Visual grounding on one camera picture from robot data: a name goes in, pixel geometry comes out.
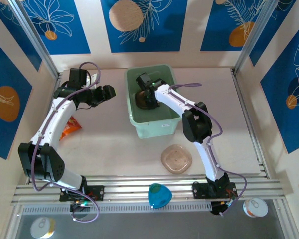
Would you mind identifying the white slotted cable duct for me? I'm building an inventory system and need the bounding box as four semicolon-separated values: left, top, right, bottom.
21;202;213;215

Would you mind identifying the aluminium frame post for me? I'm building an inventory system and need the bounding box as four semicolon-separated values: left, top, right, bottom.
7;0;62;79
232;0;284;75

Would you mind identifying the orange snack packet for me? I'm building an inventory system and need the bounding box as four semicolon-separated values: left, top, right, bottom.
59;116;83;141

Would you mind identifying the right controller board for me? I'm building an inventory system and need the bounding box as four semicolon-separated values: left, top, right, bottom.
210;199;236;216

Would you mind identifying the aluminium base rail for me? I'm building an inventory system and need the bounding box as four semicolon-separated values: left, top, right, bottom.
11;175;289;207

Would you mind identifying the blue poster dark circle flower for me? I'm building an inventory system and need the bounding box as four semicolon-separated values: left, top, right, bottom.
260;23;299;154

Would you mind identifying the teal rounded triangular object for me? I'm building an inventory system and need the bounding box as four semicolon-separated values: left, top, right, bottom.
147;183;173;209

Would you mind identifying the controller board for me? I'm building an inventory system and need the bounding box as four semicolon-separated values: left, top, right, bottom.
210;199;236;216
69;200;91;213

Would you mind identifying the blue poster orange fern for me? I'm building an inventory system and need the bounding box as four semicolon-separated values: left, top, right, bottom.
200;0;267;52

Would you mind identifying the white can yellow label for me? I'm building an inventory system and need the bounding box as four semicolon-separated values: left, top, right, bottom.
29;217;56;239

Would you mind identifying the blue poster small orange circle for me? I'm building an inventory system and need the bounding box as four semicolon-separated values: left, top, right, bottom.
19;0;92;55

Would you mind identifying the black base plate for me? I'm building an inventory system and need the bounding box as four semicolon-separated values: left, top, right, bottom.
192;182;238;200
59;185;106;202

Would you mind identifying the blue poster large tan circle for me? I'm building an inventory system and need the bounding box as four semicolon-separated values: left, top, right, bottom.
100;0;188;53

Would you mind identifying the aluminium side rail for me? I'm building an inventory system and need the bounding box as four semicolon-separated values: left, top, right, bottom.
26;71;63;185
231;69;269;179

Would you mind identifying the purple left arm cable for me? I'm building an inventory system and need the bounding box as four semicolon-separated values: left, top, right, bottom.
31;61;101;223

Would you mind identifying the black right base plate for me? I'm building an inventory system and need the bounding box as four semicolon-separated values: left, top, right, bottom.
192;182;238;200

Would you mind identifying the blue wall poster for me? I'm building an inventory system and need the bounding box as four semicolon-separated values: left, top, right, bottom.
249;0;299;67
0;0;43;72

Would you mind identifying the pale green plastic bin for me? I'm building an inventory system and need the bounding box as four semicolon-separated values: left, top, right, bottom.
124;64;183;139

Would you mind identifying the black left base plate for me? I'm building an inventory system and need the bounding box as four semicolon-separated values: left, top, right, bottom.
59;185;106;202

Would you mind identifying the white can orange label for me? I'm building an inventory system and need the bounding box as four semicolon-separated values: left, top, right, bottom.
242;198;269;218

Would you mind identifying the left controller board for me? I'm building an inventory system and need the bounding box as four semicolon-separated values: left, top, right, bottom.
69;200;91;213

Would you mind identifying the blue poster orange oval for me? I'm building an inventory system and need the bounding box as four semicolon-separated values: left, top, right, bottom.
0;34;33;160

